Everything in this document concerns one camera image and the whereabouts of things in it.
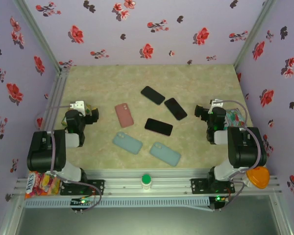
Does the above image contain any red Fox's candy bag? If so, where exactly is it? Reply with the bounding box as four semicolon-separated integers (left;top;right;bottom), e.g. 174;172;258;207
24;171;62;199

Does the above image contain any teal Fox's candy bag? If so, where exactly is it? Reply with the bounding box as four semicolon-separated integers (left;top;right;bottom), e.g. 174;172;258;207
224;107;247;128

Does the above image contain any aluminium frame bar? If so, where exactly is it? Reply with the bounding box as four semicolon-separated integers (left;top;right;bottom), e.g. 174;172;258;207
0;195;26;235
269;194;294;235

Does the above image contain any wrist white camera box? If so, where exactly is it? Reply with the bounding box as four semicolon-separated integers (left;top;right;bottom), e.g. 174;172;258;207
209;98;224;108
69;100;86;116

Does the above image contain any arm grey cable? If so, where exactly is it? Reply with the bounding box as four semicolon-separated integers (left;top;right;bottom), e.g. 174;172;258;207
49;104;101;212
212;99;268;212

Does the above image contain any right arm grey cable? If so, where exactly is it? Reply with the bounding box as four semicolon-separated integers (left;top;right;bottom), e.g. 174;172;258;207
212;99;268;212

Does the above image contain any aluminium side rail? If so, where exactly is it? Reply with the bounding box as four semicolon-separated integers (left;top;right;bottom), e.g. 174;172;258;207
35;67;70;133

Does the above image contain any aluminium corner post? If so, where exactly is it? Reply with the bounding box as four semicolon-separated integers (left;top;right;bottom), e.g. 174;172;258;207
232;0;277;71
13;0;64;71

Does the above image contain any white bottle green lid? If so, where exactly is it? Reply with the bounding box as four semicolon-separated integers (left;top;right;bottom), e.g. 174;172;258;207
141;173;152;190

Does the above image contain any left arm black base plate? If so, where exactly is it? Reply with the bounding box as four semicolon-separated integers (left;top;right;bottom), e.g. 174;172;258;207
60;179;105;196

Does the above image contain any black smartphone green edge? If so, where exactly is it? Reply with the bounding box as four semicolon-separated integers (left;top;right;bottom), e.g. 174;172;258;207
140;85;166;106
164;97;188;121

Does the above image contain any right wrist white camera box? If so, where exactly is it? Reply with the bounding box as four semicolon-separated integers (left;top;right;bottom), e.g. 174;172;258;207
209;98;224;108

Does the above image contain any black smartphone pink edge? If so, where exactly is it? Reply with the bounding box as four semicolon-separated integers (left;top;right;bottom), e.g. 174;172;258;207
144;117;173;137

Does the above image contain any light blue phone case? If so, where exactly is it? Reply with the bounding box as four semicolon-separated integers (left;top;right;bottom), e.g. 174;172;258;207
149;141;182;167
112;132;143;155

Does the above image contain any pink phone case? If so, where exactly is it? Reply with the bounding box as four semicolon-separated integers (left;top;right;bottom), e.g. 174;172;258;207
114;103;134;128

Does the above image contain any left arm grey cable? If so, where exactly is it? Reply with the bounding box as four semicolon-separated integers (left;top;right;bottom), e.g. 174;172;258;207
49;104;101;212

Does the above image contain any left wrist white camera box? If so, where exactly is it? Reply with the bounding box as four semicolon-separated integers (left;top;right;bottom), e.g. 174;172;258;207
69;100;86;116

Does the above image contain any white slotted cable duct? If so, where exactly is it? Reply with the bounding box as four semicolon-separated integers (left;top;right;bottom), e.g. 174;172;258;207
24;197;210;208

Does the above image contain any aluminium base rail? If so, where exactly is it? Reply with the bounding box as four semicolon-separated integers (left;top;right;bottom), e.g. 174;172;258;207
13;168;284;196

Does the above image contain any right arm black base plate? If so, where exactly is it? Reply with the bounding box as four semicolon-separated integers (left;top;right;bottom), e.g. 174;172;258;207
190;178;236;195

